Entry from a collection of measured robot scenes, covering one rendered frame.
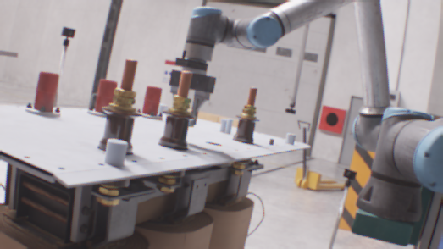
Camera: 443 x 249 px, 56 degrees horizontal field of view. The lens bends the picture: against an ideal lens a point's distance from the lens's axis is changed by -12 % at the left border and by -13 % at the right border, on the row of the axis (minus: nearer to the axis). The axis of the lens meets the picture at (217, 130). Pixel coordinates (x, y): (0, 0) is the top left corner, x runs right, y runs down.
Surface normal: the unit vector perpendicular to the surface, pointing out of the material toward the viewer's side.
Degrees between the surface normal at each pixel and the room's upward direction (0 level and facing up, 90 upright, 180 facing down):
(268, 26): 93
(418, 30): 90
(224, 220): 90
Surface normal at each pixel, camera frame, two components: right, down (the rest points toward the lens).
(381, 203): -0.51, -0.38
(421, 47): -0.40, 0.00
